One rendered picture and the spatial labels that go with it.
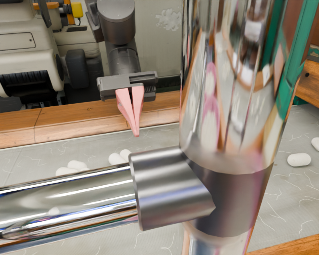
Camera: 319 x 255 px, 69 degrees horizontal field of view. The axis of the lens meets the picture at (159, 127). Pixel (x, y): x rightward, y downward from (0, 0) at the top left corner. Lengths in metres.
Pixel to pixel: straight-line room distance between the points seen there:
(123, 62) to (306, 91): 0.36
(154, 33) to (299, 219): 2.21
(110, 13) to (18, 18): 0.62
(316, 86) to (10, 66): 0.88
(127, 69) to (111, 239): 0.26
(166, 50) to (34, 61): 1.73
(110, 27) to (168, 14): 2.04
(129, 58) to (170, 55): 2.09
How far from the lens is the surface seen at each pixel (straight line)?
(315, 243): 0.32
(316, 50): 0.61
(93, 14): 0.48
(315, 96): 0.53
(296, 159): 0.43
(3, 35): 0.97
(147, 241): 0.31
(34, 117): 0.56
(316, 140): 0.50
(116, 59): 0.42
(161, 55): 2.48
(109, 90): 0.39
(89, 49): 1.20
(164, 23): 2.43
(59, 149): 0.48
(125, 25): 0.39
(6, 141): 0.54
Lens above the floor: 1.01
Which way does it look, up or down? 33 degrees down
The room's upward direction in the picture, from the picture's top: 2 degrees counter-clockwise
